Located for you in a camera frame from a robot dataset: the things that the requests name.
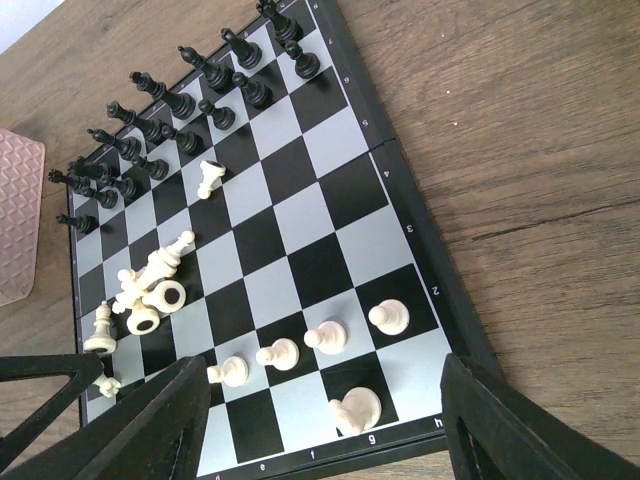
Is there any black and silver chessboard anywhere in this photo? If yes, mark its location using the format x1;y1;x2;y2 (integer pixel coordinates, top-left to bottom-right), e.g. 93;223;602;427
67;1;500;479

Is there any white piece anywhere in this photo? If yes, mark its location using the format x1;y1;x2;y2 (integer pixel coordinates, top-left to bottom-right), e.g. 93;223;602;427
328;387;382;437
368;299;410;336

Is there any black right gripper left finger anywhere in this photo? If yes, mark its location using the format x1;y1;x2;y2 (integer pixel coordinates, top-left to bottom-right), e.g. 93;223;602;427
1;355;210;479

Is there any white pawn e2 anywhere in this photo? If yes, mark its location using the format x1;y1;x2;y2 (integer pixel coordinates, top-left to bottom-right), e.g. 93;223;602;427
255;338;299;371

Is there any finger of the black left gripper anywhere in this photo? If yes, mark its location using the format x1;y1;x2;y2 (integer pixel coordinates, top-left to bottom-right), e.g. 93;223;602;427
1;353;103;458

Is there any white knight b1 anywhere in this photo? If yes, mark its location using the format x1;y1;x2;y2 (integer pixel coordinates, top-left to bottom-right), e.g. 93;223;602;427
93;373;122;398

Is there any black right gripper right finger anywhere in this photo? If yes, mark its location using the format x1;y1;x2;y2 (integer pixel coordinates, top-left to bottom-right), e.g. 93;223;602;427
441;354;639;479

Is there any white pawn d2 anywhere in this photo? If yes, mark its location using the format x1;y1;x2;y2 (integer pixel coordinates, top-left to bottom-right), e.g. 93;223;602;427
206;356;249;388

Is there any pink metal tin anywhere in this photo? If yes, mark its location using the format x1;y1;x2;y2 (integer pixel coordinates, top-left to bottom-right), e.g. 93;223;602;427
1;129;46;306

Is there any row of black chess pieces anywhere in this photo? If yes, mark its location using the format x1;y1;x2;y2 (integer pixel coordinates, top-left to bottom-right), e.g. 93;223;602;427
48;1;315;209

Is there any pile of white chess pieces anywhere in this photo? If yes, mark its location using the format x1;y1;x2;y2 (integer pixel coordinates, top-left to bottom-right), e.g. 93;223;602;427
83;230;195;355

